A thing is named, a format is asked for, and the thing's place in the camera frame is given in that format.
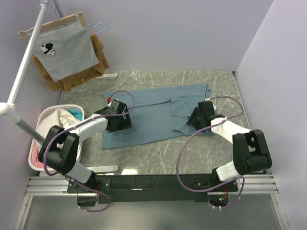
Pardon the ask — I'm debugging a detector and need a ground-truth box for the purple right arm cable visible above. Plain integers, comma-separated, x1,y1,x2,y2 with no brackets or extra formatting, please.
176,95,245,210

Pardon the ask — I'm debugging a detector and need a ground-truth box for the white perforated laundry basket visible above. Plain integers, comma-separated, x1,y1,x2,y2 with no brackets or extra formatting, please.
28,104,84,171

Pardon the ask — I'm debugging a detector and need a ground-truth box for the white clothes rack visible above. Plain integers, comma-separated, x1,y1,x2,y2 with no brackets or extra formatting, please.
0,0,119,178

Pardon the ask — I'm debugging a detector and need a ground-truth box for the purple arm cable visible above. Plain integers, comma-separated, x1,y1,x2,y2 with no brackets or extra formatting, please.
176,95,245,210
43,90,137,213

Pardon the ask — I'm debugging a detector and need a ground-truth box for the teal garment in basket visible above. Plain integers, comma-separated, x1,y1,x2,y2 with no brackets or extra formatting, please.
67,110,83,121

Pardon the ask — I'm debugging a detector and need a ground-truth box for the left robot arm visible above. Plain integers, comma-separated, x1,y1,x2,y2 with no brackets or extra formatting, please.
37,99,132,193

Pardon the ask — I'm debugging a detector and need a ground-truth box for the wooden clip hanger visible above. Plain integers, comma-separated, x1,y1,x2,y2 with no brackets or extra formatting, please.
17,12,88,43

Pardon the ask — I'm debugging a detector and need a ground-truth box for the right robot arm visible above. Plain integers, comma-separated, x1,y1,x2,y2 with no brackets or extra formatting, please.
187,100,272,191

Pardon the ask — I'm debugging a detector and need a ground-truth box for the pink garment in basket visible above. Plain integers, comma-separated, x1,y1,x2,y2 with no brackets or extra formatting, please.
31,142,43,168

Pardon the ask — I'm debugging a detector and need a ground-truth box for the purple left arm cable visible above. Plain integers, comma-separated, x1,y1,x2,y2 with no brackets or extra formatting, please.
43,90,137,213

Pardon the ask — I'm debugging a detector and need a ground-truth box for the black mounting beam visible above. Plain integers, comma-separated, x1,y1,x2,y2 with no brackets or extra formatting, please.
67,174,238,203

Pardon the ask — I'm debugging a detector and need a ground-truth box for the aluminium rail frame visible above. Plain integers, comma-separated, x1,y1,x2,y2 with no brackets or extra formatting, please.
14,173,283,230

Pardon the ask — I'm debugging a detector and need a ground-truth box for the blue t shirt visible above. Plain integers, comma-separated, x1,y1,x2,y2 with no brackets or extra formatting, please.
102,83,211,150

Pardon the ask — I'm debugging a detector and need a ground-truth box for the brown hanging shirt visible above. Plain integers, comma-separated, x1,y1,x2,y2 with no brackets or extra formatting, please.
33,34,110,92

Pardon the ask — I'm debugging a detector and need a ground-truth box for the grey panda t shirt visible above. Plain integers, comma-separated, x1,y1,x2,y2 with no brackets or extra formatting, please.
33,22,99,81

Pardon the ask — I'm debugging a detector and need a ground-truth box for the blue wire hanger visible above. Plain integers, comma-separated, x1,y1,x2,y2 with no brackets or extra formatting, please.
41,0,108,35

